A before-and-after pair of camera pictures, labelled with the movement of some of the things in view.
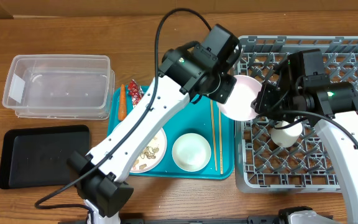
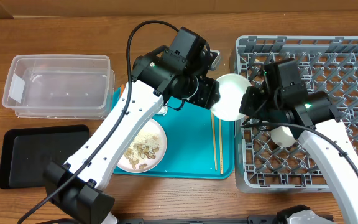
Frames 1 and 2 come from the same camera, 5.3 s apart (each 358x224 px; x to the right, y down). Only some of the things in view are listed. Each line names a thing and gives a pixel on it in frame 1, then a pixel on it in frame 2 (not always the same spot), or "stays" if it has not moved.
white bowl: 191,152 to 232,89
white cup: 288,136 stays
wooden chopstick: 220,142 stays
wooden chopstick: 214,136 stays
